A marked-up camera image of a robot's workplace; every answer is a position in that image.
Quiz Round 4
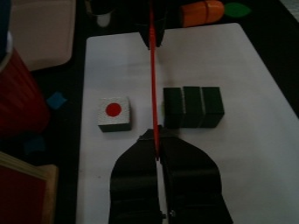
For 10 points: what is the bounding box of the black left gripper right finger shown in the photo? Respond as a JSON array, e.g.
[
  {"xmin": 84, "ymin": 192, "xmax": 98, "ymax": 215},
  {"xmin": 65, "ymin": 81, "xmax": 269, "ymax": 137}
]
[{"xmin": 156, "ymin": 125, "xmax": 234, "ymax": 224}]

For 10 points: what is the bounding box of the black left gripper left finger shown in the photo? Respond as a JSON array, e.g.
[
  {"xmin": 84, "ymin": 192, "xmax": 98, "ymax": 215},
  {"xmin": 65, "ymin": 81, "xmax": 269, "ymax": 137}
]
[{"xmin": 106, "ymin": 128, "xmax": 164, "ymax": 224}]

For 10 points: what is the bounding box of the red toy knife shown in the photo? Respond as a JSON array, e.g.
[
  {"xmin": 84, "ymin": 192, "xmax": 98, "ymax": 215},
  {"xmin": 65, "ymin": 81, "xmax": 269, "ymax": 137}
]
[{"xmin": 146, "ymin": 0, "xmax": 161, "ymax": 162}]

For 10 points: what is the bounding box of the black pointed gripper of other arm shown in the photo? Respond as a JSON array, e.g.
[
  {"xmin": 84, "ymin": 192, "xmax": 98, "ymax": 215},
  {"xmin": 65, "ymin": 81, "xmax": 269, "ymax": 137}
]
[{"xmin": 132, "ymin": 0, "xmax": 170, "ymax": 51}]

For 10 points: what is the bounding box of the white sushi piece red dot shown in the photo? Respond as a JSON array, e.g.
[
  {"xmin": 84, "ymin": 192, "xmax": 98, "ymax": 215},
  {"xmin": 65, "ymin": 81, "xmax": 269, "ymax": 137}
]
[{"xmin": 96, "ymin": 95, "xmax": 133, "ymax": 133}]

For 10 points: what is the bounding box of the dark green sushi piece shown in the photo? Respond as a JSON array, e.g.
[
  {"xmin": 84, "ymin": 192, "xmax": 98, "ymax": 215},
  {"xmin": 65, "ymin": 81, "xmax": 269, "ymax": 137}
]
[
  {"xmin": 200, "ymin": 86, "xmax": 226, "ymax": 129},
  {"xmin": 181, "ymin": 86, "xmax": 206, "ymax": 129},
  {"xmin": 162, "ymin": 87, "xmax": 185, "ymax": 130}
]

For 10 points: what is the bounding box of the white cutting board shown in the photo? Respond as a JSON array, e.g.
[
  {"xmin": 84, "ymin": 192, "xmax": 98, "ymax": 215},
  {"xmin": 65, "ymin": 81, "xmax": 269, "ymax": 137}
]
[{"xmin": 74, "ymin": 22, "xmax": 299, "ymax": 224}]

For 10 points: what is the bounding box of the small blue block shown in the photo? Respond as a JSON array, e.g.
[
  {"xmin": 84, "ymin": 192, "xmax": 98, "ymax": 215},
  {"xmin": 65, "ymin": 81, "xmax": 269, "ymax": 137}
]
[
  {"xmin": 22, "ymin": 135, "xmax": 48, "ymax": 155},
  {"xmin": 45, "ymin": 91, "xmax": 69, "ymax": 110}
]

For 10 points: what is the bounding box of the wooden box red inside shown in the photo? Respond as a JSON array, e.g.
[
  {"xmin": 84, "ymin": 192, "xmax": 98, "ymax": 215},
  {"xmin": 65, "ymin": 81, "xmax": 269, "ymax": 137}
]
[{"xmin": 0, "ymin": 150, "xmax": 60, "ymax": 224}]

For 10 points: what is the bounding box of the red plastic cup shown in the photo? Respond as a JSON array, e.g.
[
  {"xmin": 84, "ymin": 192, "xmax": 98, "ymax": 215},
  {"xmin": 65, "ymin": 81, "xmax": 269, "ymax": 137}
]
[{"xmin": 0, "ymin": 47, "xmax": 52, "ymax": 138}]

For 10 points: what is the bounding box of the small white object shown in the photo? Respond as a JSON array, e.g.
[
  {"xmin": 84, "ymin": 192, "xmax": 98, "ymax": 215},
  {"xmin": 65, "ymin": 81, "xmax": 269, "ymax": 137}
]
[{"xmin": 94, "ymin": 12, "xmax": 113, "ymax": 28}]

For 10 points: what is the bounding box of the beige plastic tray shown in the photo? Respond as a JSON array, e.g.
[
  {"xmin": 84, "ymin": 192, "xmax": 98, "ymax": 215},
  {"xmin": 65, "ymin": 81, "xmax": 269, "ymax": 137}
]
[{"xmin": 7, "ymin": 0, "xmax": 77, "ymax": 72}]

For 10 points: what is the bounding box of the orange toy carrot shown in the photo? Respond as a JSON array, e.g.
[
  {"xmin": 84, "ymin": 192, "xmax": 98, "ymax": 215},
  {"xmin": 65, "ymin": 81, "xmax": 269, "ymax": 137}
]
[{"xmin": 177, "ymin": 0, "xmax": 226, "ymax": 28}]

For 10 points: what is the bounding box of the green toy leaf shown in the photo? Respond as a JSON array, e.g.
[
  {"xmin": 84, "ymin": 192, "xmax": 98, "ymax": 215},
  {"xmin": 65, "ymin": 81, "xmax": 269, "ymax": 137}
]
[{"xmin": 222, "ymin": 2, "xmax": 252, "ymax": 18}]

